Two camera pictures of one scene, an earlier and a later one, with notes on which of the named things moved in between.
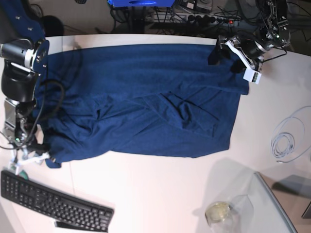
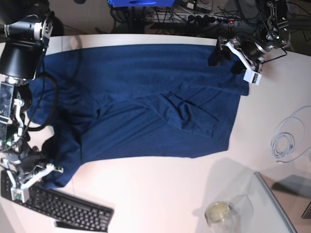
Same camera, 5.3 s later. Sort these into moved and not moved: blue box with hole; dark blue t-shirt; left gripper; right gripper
Moved: right gripper
Not moved: blue box with hole; left gripper; dark blue t-shirt
